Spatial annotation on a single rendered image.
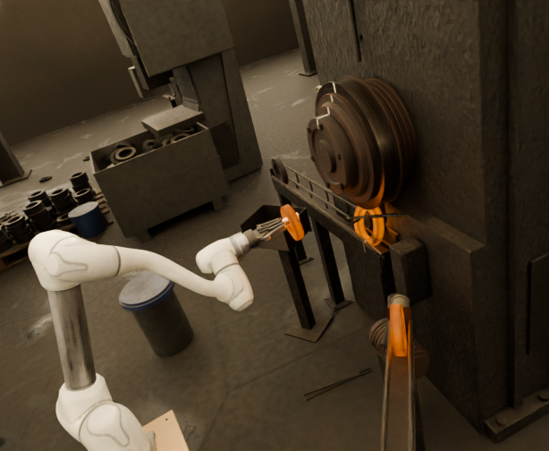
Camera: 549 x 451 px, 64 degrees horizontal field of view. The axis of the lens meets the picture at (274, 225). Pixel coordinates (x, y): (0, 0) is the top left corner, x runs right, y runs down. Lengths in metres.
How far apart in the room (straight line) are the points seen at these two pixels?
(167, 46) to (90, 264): 2.81
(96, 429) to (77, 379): 0.20
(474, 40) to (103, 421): 1.50
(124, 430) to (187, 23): 3.19
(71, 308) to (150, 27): 2.77
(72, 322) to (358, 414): 1.24
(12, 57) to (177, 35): 7.83
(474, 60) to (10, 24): 10.79
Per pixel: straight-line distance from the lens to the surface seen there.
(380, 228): 1.73
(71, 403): 1.73
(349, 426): 2.07
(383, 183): 1.44
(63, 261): 1.35
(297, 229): 1.72
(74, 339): 1.62
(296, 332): 2.49
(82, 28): 11.35
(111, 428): 1.59
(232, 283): 1.61
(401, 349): 1.35
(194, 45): 4.01
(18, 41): 11.47
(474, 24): 1.19
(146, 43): 3.91
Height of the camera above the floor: 1.69
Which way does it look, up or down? 29 degrees down
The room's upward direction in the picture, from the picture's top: 17 degrees counter-clockwise
